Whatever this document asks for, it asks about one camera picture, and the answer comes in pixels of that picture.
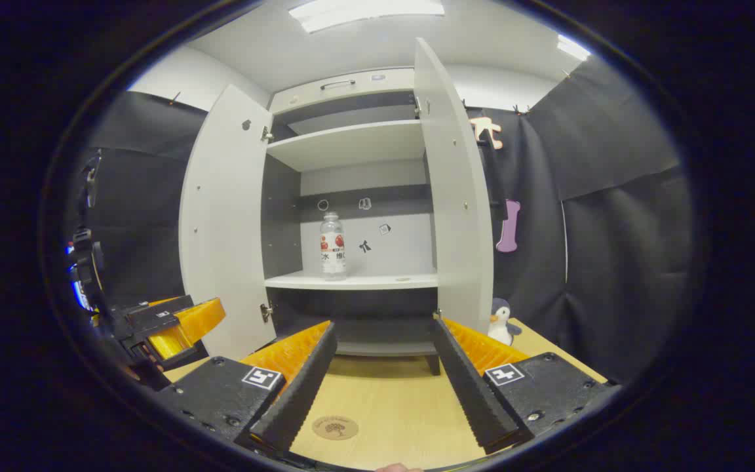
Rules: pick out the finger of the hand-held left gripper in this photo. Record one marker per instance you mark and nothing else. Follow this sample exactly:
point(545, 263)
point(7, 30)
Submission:
point(168, 342)
point(202, 318)

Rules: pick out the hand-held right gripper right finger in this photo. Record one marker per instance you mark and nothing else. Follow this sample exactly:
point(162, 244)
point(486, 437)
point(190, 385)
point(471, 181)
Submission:
point(469, 387)

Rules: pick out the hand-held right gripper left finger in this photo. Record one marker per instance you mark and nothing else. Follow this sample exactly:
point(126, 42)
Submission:
point(305, 387)

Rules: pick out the round wooden coaster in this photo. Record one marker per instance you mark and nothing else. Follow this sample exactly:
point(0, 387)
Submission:
point(335, 427)

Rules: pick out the white cabinet door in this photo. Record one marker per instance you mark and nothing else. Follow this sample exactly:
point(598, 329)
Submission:
point(223, 229)
point(456, 196)

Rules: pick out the clear plastic bottle red label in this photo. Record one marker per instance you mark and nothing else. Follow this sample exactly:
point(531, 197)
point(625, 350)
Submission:
point(332, 249)

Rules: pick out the white grey cabinet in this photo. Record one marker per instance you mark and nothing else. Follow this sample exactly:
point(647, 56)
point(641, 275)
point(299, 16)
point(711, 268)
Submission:
point(351, 196)

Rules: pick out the metal door hinge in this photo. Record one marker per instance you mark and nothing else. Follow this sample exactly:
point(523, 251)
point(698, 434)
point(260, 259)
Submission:
point(266, 311)
point(266, 134)
point(420, 106)

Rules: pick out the white cabinet shelf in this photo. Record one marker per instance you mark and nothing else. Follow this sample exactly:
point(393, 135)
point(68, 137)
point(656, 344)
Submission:
point(364, 282)
point(351, 144)

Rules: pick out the white panel with blue edge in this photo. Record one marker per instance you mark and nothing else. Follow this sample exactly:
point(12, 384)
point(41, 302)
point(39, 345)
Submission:
point(79, 293)

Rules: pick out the penguin plush toy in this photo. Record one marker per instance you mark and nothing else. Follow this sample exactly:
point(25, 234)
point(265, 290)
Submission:
point(501, 324)

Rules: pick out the black backdrop cloth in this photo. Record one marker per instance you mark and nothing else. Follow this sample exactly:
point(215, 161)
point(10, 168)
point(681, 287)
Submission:
point(613, 262)

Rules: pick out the ceiling light panel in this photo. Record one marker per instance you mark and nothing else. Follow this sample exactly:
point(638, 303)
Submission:
point(573, 47)
point(364, 12)

